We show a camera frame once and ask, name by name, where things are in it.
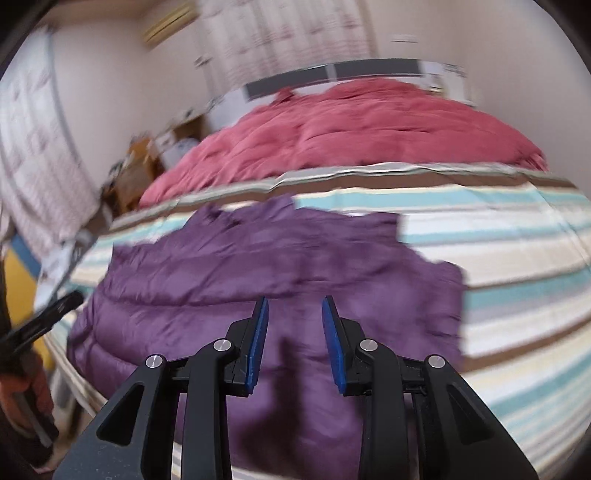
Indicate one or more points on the wooden desk with white drawers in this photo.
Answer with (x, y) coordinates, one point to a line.
(182, 138)

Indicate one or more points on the beige wall air conditioner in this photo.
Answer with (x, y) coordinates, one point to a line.
(168, 23)

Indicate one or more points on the wooden chair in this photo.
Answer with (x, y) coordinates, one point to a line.
(134, 177)

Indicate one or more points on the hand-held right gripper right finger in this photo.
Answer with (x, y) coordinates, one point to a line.
(333, 348)

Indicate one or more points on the pink patterned window curtain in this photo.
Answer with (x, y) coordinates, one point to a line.
(286, 41)

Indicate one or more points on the white and grey headboard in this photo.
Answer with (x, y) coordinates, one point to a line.
(369, 70)

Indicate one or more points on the pink patterned side curtain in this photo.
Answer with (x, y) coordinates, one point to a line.
(37, 152)

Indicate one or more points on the red quilted comforter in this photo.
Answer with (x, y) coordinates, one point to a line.
(341, 134)

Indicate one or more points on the striped bed sheet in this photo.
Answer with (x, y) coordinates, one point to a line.
(517, 286)

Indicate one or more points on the purple down jacket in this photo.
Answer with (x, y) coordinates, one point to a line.
(258, 277)

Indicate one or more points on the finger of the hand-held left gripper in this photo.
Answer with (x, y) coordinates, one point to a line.
(44, 321)

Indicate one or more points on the white deer print cloth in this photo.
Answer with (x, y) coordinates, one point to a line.
(62, 261)

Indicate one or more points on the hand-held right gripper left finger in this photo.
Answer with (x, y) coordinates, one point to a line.
(256, 350)

